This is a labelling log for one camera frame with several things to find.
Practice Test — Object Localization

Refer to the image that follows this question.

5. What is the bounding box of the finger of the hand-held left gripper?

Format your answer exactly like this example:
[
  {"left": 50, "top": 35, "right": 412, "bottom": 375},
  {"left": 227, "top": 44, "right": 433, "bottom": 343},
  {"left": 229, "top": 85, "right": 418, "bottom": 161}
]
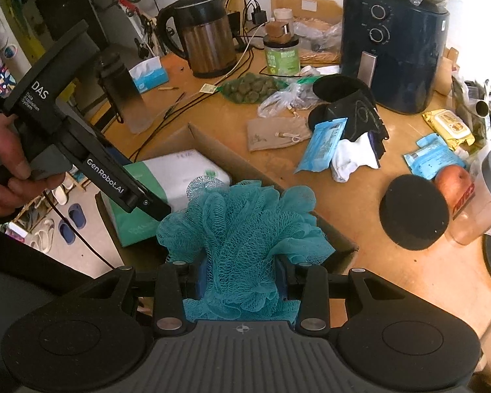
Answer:
[{"left": 125, "top": 184, "right": 173, "bottom": 222}]

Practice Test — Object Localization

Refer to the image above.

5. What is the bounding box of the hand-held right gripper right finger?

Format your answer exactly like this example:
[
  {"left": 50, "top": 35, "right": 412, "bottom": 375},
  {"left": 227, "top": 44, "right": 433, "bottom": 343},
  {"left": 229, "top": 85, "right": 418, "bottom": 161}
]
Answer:
[{"left": 275, "top": 255, "right": 398, "bottom": 333}]

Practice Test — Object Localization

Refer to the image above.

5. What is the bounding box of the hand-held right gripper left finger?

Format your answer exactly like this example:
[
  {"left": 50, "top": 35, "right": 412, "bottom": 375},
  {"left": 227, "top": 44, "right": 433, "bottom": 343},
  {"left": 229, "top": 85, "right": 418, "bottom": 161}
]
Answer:
[{"left": 63, "top": 255, "right": 208, "bottom": 333}]

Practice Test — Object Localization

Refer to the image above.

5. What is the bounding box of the teal mesh bath pouf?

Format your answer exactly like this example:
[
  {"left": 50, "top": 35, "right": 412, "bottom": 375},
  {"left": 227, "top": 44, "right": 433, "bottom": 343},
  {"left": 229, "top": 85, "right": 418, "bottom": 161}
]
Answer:
[{"left": 155, "top": 180, "right": 336, "bottom": 322}]

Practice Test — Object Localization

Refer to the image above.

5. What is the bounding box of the brown cardboard box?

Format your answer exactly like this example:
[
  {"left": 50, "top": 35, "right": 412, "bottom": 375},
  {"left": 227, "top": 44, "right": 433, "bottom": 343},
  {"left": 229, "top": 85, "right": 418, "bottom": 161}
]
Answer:
[{"left": 96, "top": 123, "right": 358, "bottom": 280}]

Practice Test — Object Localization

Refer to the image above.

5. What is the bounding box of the white mesh cloth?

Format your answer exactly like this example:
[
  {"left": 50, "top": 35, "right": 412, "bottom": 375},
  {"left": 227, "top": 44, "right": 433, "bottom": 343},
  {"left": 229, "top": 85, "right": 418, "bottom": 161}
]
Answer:
[{"left": 331, "top": 131, "right": 380, "bottom": 183}]

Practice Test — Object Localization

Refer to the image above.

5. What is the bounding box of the blue wet wipe packet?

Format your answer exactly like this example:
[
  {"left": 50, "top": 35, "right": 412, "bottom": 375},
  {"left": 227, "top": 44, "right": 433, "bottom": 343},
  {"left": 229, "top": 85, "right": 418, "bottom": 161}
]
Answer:
[{"left": 295, "top": 118, "right": 348, "bottom": 174}]

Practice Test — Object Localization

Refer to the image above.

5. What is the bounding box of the blue soft tissue pack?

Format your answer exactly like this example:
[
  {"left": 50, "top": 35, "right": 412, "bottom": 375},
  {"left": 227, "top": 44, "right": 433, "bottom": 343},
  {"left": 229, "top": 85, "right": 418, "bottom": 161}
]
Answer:
[{"left": 129, "top": 55, "right": 168, "bottom": 93}]

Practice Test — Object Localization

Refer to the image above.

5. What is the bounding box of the person's left hand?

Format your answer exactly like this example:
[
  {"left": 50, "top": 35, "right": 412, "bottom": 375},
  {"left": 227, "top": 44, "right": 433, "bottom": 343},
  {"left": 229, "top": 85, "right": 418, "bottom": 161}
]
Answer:
[{"left": 0, "top": 112, "right": 67, "bottom": 218}]

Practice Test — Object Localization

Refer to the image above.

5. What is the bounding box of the white and green tissue pack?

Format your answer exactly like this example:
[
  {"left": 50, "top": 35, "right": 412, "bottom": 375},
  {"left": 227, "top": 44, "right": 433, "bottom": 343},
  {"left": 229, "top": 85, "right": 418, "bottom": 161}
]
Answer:
[{"left": 106, "top": 153, "right": 232, "bottom": 248}]

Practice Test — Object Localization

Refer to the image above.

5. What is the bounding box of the black water bottle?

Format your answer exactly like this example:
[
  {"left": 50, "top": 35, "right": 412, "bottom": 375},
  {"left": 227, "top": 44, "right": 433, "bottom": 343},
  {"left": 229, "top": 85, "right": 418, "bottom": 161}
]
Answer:
[{"left": 96, "top": 47, "right": 154, "bottom": 134}]

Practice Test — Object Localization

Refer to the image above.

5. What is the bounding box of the blue slipper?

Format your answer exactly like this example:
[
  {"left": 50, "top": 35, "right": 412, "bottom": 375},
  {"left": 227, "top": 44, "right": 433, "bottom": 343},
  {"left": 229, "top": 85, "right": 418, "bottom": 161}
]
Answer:
[
  {"left": 58, "top": 221, "right": 77, "bottom": 245},
  {"left": 67, "top": 204, "right": 86, "bottom": 230}
]

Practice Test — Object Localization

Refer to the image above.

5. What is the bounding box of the dark door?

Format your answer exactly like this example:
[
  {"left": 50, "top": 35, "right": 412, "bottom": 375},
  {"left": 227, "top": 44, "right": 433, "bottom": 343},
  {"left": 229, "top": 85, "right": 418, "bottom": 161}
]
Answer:
[{"left": 35, "top": 0, "right": 107, "bottom": 50}]

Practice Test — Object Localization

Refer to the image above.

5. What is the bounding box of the wooden shoe rack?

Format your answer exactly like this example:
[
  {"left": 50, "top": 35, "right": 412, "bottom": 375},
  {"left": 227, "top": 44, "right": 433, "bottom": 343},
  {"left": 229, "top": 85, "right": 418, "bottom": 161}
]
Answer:
[{"left": 12, "top": 170, "right": 93, "bottom": 234}]

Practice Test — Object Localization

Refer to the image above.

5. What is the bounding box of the white slipper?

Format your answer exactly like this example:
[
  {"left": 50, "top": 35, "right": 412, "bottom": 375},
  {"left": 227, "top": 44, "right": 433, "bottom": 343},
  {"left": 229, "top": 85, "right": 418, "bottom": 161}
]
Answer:
[
  {"left": 39, "top": 219, "right": 56, "bottom": 246},
  {"left": 28, "top": 227, "right": 45, "bottom": 255}
]

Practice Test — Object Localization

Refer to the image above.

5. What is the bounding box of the red bicycle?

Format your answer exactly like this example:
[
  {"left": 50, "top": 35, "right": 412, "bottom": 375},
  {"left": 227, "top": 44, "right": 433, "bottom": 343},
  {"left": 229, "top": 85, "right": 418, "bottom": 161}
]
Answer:
[{"left": 106, "top": 0, "right": 164, "bottom": 56}]

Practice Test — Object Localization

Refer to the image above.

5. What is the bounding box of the black round sponge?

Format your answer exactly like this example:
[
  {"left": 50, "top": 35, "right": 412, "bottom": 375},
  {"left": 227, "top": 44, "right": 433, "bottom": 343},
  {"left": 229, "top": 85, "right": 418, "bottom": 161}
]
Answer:
[{"left": 378, "top": 174, "right": 451, "bottom": 252}]

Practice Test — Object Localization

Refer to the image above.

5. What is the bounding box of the bag of green nuts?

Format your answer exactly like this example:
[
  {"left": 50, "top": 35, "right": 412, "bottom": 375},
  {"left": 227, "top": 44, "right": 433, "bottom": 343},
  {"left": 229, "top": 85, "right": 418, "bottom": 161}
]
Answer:
[{"left": 219, "top": 73, "right": 289, "bottom": 104}]

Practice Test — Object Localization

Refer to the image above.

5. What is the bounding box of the steel and black electric kettle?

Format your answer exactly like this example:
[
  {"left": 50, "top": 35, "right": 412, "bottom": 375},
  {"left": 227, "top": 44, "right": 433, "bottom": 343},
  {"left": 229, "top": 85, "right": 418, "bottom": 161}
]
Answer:
[{"left": 155, "top": 0, "right": 240, "bottom": 78}]

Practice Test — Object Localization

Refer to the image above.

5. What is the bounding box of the clear plastic bag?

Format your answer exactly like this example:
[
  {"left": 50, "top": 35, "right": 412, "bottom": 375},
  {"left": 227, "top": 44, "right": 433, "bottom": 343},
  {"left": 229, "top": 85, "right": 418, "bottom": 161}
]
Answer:
[{"left": 257, "top": 82, "right": 324, "bottom": 119}]

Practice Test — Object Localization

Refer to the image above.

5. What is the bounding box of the black knit hat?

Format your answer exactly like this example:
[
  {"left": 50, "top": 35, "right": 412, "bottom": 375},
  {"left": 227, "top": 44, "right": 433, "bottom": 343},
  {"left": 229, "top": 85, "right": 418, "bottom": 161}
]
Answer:
[{"left": 308, "top": 74, "right": 389, "bottom": 160}]

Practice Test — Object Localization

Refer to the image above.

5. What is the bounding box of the light blue snack packet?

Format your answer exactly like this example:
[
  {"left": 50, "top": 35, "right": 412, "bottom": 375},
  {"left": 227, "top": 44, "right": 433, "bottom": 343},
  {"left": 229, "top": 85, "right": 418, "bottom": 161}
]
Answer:
[{"left": 403, "top": 137, "right": 469, "bottom": 181}]

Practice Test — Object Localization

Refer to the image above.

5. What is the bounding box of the green label jar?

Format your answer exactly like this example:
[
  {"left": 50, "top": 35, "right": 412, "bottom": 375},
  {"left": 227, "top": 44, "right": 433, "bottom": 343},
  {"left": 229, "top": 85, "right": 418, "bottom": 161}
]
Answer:
[{"left": 264, "top": 35, "right": 301, "bottom": 76}]

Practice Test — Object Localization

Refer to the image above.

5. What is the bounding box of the red apple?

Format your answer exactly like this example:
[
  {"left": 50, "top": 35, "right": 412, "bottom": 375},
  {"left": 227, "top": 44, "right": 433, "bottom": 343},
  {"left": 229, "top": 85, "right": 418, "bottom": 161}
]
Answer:
[{"left": 434, "top": 164, "right": 473, "bottom": 205}]

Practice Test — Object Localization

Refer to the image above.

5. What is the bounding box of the wooden chair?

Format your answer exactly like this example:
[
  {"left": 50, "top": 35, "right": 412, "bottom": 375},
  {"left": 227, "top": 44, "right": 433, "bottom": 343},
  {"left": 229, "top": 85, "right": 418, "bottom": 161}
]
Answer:
[
  {"left": 270, "top": 0, "right": 344, "bottom": 21},
  {"left": 213, "top": 0, "right": 246, "bottom": 14}
]

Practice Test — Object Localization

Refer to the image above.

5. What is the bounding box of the small brown box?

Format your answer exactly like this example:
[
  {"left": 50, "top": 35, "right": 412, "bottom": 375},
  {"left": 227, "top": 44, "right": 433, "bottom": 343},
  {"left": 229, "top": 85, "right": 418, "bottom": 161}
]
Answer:
[{"left": 266, "top": 20, "right": 291, "bottom": 42}]

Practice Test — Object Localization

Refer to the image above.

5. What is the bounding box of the black power adapter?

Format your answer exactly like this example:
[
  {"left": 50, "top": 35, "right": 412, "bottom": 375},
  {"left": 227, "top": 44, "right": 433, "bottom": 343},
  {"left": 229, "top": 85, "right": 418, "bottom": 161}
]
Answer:
[{"left": 245, "top": 0, "right": 268, "bottom": 24}]

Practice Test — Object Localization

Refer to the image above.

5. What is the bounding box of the clear shaker bottle grey lid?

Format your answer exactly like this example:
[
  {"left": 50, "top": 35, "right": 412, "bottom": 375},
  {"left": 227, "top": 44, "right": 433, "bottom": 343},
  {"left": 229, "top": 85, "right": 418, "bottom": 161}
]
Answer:
[{"left": 446, "top": 149, "right": 491, "bottom": 246}]

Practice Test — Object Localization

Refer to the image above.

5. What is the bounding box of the yellow wet wipe pack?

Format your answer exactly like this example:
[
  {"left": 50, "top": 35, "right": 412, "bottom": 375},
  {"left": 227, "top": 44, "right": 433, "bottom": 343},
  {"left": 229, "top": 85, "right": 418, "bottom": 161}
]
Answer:
[{"left": 422, "top": 108, "right": 475, "bottom": 150}]

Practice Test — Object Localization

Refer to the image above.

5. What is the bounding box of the clear bag of flatbread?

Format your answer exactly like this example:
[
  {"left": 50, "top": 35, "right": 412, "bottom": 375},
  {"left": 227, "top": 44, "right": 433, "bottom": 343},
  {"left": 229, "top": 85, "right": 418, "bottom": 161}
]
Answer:
[{"left": 292, "top": 14, "right": 344, "bottom": 64}]

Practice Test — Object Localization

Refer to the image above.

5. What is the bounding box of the dark blue air fryer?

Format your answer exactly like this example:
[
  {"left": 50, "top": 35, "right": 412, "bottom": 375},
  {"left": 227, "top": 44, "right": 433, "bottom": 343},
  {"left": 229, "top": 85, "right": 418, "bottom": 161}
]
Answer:
[{"left": 339, "top": 0, "right": 451, "bottom": 115}]

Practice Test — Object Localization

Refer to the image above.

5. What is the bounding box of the metal tube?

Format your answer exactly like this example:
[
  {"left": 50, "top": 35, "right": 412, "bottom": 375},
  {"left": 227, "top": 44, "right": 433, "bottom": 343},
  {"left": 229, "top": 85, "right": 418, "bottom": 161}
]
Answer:
[{"left": 475, "top": 82, "right": 491, "bottom": 117}]

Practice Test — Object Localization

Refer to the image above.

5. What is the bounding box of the black cable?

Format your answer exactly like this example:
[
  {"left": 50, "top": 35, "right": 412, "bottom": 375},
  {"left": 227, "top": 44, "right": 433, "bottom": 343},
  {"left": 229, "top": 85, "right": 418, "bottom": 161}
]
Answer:
[{"left": 129, "top": 49, "right": 256, "bottom": 161}]

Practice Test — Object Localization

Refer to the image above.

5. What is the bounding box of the beige drawstring pouch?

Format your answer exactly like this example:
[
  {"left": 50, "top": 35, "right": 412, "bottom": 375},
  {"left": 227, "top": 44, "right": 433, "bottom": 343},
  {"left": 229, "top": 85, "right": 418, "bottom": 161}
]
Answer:
[{"left": 245, "top": 115, "right": 312, "bottom": 153}]

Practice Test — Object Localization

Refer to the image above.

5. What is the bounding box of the white cable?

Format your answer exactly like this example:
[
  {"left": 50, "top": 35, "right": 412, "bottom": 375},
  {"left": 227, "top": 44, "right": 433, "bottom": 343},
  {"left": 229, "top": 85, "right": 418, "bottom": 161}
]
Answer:
[{"left": 213, "top": 28, "right": 266, "bottom": 79}]

